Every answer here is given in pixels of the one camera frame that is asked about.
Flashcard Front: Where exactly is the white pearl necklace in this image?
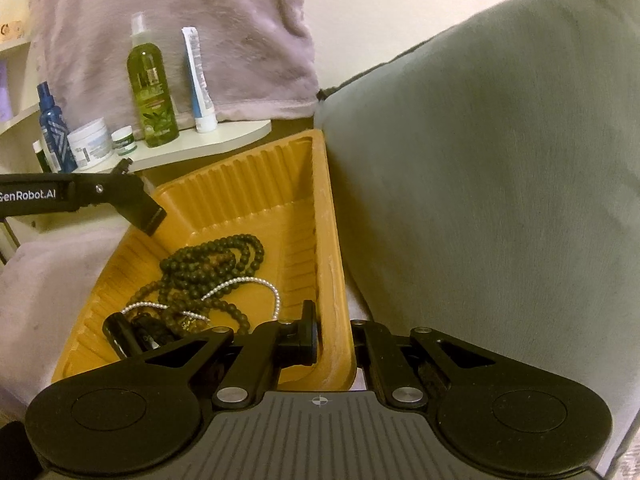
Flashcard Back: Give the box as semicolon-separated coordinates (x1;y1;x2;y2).
119;276;281;326

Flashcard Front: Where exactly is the brown wooden bead necklace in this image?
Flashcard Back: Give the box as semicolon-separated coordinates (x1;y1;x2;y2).
121;249;237;321

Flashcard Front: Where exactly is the dark green bead necklace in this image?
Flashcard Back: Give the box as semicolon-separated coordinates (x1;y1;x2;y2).
158;232;266;336

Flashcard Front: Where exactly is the black digital wristwatch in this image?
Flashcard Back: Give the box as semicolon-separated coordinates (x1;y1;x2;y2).
102;312;178;360

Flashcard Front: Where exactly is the orange ribbed plastic tray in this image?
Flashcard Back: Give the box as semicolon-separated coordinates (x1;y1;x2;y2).
53;130;356;391

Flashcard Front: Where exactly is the black white lip balm stick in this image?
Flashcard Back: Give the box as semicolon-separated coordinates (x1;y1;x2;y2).
32;140;52;174

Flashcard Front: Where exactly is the small green-label jar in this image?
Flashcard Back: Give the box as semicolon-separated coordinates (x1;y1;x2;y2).
111;125;137;156

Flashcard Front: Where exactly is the white cream jar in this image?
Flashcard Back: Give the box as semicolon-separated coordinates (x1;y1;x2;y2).
67;117;113;170

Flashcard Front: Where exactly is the blue spray bottle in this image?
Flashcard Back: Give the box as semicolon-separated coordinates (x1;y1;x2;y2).
37;81;77;174

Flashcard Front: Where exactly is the lilac fleece bed cover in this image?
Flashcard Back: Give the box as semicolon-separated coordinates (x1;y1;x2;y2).
1;220;128;418

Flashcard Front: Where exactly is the purple bottle on shelf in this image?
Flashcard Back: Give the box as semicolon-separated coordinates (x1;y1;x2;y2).
0;60;13;122

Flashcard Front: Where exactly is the blue white tube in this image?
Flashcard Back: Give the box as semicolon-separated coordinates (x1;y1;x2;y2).
181;26;218;133

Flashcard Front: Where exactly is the green olive spray bottle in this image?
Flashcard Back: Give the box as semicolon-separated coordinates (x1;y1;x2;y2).
127;12;179;148

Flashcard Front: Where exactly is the small wooden box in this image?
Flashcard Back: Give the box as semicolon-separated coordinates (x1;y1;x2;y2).
0;20;25;44

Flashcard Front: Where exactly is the lilac fleece blanket hanging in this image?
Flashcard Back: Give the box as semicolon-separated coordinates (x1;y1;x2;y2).
29;0;319;128

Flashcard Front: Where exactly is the grey cushion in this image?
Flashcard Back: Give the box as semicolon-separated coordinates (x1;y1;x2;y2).
314;0;639;471

